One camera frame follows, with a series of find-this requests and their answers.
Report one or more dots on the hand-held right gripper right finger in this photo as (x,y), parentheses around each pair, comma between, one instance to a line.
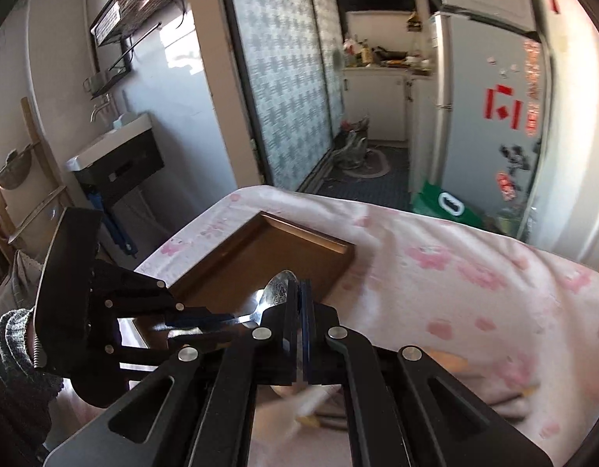
(321,350)

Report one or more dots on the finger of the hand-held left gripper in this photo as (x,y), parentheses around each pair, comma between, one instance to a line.
(148,296)
(192,338)

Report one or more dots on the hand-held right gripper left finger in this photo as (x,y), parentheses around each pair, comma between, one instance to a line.
(282,350)

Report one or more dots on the metal spoon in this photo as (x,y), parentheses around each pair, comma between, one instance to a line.
(278,289)

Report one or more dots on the brown rectangular tray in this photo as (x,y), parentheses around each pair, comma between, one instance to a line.
(241,260)

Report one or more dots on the person's left forearm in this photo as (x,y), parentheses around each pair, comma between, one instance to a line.
(14,389)

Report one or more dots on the grey checked cloth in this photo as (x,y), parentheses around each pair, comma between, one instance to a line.
(19,279)

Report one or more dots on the blue pipe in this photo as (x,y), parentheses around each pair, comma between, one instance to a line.
(117,226)

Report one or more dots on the grey-green hanging cloth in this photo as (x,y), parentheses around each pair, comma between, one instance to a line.
(14,168)

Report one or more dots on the wooden ladder rack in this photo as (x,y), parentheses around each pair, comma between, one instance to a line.
(34,155)

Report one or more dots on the pink printed cloth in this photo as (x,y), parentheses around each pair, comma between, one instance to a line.
(426,277)

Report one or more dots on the metal faucet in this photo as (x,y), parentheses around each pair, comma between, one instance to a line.
(100,107)

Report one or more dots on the green bag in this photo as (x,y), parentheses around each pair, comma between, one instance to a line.
(440,204)

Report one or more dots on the plastic bags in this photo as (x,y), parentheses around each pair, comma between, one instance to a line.
(353,143)

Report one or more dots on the black towel bar rack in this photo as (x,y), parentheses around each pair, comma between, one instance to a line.
(119,65)

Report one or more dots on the small red sticker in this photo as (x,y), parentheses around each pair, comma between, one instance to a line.
(506,186)

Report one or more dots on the white kitchen counter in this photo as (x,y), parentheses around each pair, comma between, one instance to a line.
(377,102)

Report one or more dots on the patterned sliding door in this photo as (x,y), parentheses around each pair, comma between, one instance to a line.
(280,73)

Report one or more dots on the black flower sticker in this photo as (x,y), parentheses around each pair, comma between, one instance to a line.
(516,155)

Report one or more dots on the silver refrigerator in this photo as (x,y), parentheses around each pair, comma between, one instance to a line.
(484,121)

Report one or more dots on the large red paper sticker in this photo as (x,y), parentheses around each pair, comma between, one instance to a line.
(504,107)

